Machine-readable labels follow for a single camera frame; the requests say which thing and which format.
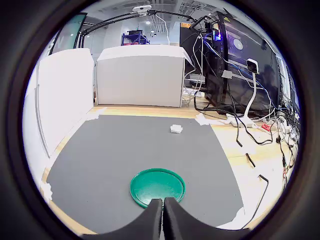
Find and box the small white plastic terminal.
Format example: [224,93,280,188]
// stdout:
[169,124,184,135]

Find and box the round green lid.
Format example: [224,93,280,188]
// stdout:
[129,167,187,210]

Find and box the dark grey mat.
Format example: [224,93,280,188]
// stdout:
[46,114,245,236]

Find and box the white folded partition board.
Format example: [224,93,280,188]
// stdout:
[96,44,193,108]

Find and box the black glass computer tower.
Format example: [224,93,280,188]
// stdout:
[202,11,282,116]

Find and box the blue metal shelf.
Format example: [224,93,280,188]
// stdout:
[121,29,151,46]

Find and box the teal roll-up banner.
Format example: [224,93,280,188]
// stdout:
[48,13,87,55]

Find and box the long black camera cable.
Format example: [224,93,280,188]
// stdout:
[234,123,270,230]

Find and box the tangle of thin cables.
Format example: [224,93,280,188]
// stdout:
[273,99,302,191]

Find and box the blue cable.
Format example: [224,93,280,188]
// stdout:
[203,39,281,108]

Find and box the white gooseneck camera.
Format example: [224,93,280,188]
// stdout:
[226,57,260,129]

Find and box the white overhead camera cable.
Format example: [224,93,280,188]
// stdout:
[155,13,171,46]

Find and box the white overhead camera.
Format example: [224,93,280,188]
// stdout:
[131,4,152,16]

